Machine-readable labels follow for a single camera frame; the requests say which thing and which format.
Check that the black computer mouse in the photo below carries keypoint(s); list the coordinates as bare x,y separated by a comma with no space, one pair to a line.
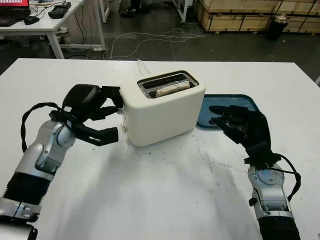
31,20

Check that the black trash bin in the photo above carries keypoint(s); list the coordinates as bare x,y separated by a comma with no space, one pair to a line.
276,28

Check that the blue speckled tray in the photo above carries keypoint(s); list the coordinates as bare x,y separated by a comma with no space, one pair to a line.
227,100

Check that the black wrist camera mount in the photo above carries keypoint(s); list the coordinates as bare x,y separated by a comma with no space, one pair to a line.
265,155
105,136

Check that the white office desk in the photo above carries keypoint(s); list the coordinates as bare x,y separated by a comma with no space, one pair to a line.
27,29

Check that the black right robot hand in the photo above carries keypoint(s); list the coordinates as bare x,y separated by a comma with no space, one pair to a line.
255,130

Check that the black handheld controller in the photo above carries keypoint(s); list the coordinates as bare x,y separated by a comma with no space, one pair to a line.
59,10

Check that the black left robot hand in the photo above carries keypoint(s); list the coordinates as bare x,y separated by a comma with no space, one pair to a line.
80,100

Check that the plywood shipping crate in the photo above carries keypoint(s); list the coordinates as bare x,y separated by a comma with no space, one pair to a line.
305,15
236,4
228,23

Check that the white sneaker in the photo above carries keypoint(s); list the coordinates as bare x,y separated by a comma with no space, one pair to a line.
63,29

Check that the white table frame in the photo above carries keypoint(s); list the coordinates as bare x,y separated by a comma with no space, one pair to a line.
184,12
105,12

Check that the slice of bread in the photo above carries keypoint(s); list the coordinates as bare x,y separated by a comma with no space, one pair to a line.
172,89

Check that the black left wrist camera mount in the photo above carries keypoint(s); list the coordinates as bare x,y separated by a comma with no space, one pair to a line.
105,136

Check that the white two-slot toaster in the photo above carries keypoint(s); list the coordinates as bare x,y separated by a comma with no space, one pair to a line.
165,117

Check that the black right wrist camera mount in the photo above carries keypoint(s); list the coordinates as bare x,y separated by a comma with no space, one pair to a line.
265,155

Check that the person in dark trousers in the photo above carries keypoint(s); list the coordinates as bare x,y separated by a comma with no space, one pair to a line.
130,11

